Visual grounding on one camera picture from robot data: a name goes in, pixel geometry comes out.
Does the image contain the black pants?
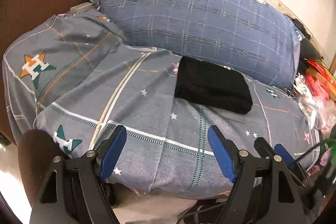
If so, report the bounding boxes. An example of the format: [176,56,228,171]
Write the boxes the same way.
[174,56,253,114]

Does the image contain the red and white clutter pile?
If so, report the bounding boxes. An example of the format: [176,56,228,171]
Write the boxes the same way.
[293,59,335,138]

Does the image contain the grey star pattern bedsheet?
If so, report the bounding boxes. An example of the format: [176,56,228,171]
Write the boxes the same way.
[2,10,320,198]

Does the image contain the blue plaid pillow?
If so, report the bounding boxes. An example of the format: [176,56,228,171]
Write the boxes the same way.
[91,0,300,88]

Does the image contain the black cable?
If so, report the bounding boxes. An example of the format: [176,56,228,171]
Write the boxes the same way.
[294,138,336,164]

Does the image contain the wooden bed frame edge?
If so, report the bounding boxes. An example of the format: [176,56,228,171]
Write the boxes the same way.
[70,2,94,14]

